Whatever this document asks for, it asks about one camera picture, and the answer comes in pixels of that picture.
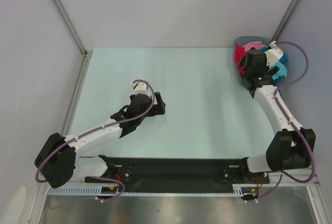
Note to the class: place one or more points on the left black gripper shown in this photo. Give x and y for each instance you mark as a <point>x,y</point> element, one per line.
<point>157,109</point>

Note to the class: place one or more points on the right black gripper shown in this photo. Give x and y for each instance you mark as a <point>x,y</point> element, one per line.
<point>242,59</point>

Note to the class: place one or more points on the teal t-shirt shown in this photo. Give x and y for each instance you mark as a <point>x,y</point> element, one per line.
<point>278,71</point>

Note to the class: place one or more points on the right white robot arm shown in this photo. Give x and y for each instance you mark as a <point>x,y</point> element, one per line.
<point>292,145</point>

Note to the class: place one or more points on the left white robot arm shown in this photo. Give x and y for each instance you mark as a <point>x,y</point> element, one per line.
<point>57,160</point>

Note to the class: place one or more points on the red t-shirt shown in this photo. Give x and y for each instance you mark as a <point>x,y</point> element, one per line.
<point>239,54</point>

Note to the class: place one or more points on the pink t-shirt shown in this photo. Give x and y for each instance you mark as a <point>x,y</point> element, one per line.
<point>258,45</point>

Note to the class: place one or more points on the grey plastic basket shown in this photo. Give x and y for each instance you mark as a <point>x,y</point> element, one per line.
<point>248,82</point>

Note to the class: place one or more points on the blue t-shirt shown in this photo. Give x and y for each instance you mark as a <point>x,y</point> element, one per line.
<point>283,59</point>

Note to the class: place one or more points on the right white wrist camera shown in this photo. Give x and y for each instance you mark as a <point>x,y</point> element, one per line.
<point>273,53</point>

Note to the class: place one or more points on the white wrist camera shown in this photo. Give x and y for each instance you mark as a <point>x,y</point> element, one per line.
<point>140,88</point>
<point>273,53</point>

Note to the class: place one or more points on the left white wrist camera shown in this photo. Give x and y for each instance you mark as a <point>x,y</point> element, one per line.
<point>140,88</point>

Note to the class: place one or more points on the left aluminium corner post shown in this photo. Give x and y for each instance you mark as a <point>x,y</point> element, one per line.
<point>69,25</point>

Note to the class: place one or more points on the aluminium corner post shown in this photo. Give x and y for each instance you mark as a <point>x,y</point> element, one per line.
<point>69,25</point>
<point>285,19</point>

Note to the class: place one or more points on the right aluminium corner post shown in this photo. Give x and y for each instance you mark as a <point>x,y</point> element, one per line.
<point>285,19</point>

